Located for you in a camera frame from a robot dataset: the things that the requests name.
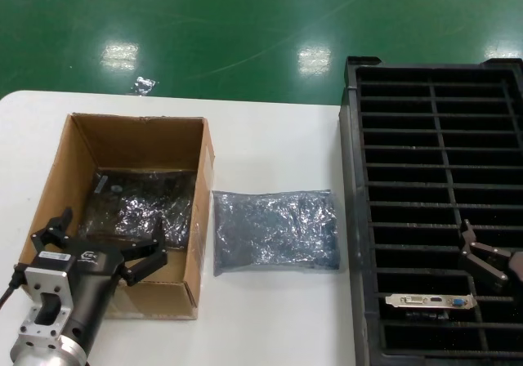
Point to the silver camera mount bracket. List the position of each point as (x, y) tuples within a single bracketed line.
[(47, 274)]

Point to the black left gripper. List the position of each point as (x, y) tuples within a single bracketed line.
[(94, 284)]

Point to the graphics card in antistatic bag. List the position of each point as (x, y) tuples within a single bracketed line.
[(135, 211)]

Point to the graphics card with silver bracket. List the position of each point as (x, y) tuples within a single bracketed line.
[(408, 300)]

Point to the brown cardboard box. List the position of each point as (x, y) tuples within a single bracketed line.
[(143, 145)]

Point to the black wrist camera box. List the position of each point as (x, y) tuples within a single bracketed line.
[(61, 264)]

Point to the black slotted plastic container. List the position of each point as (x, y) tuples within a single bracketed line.
[(351, 178)]

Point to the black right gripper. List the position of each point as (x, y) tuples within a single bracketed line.
[(517, 268)]

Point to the silver antistatic bag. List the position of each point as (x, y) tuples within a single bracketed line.
[(278, 231)]

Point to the crumpled foil scrap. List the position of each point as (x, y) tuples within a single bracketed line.
[(143, 85)]

